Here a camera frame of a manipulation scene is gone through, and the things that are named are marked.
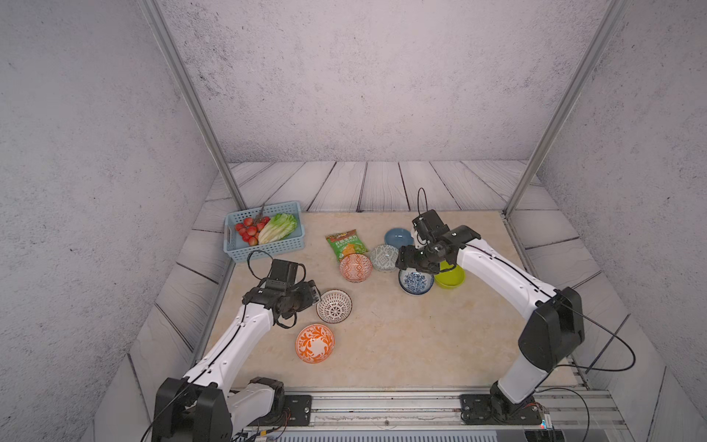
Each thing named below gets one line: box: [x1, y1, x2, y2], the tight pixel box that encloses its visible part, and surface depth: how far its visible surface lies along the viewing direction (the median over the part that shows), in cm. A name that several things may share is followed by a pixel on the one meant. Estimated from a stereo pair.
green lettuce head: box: [257, 212, 298, 245], surface depth 111 cm
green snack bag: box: [325, 228, 369, 261], surface depth 108 cm
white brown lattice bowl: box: [315, 289, 353, 325], surface depth 93 cm
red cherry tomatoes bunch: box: [235, 215, 271, 246], surface depth 113 cm
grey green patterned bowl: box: [370, 244, 400, 272], surface depth 106 cm
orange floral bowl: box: [294, 323, 337, 364], surface depth 84 cm
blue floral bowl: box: [397, 267, 435, 295], surface depth 97 cm
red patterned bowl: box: [338, 253, 373, 284], surface depth 103 cm
